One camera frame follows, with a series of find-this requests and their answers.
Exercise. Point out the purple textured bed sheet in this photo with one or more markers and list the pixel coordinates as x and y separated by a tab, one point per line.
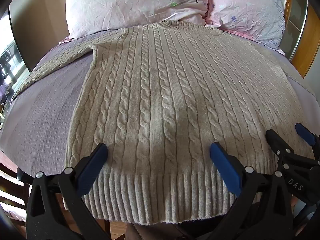
47	110

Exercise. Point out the white floral pillow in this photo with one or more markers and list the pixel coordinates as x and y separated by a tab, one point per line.
130	3

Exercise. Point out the window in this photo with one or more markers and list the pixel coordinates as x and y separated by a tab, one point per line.
10	67

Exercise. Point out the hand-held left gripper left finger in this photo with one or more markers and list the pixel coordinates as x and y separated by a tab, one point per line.
92	168

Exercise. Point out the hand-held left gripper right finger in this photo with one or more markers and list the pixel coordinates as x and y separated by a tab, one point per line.
225	165

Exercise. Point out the wooden bed frame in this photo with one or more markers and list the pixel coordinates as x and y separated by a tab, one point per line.
11	180

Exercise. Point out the pink floral pillow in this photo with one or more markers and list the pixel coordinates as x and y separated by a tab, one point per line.
246	10

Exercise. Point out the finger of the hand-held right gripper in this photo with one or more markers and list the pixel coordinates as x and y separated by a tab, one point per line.
304	133
277	140

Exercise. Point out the wooden headboard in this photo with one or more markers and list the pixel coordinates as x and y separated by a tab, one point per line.
303	30

